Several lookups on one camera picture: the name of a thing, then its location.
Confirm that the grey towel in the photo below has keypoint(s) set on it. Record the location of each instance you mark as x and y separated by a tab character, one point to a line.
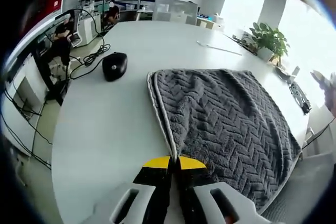
223	119

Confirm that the white flat strip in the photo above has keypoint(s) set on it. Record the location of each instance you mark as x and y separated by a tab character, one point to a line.
220	48

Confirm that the potted green plant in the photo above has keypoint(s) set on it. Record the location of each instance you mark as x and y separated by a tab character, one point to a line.
270	40

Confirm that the black computer mouse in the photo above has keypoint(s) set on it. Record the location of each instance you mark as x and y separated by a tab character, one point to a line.
114	66

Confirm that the white square-backed chair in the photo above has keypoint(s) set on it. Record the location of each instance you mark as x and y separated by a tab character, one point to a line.
76	40

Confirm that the translucent grey panel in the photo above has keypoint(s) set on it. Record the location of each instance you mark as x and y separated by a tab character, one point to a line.
174	10

